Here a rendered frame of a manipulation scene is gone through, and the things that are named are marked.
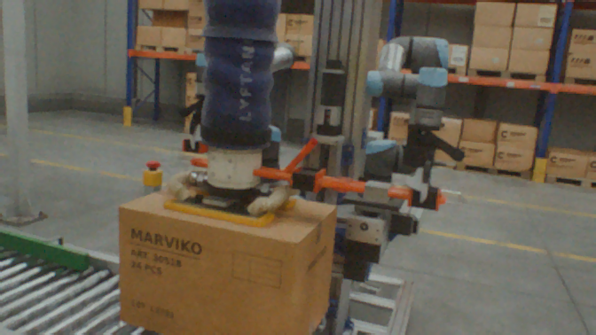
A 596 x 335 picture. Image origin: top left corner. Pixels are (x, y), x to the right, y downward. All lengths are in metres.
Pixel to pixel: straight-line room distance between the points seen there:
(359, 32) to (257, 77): 0.77
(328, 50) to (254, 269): 1.10
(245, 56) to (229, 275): 0.63
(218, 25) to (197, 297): 0.80
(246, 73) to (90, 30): 11.93
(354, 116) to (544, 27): 6.74
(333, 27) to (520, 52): 6.62
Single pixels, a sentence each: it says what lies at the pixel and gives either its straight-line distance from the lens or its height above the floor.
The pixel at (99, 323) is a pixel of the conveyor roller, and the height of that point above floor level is 0.54.
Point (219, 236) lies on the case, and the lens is 1.38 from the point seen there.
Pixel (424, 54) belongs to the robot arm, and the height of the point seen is 1.61.
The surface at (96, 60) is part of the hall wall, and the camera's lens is 13.14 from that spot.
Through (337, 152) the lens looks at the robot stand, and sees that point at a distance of 2.03.
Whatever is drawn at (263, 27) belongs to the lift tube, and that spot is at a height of 1.64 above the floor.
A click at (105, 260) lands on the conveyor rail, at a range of 2.38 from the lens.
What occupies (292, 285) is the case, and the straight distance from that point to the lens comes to 1.34.
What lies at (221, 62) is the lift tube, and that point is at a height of 1.53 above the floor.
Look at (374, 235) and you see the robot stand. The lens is 1.81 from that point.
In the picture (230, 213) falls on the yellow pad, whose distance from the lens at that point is 1.43.
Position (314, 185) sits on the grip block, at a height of 1.19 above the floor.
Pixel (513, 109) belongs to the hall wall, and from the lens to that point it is 9.84.
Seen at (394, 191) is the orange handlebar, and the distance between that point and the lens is 1.36.
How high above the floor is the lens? 1.54
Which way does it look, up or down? 12 degrees down
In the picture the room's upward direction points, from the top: 5 degrees clockwise
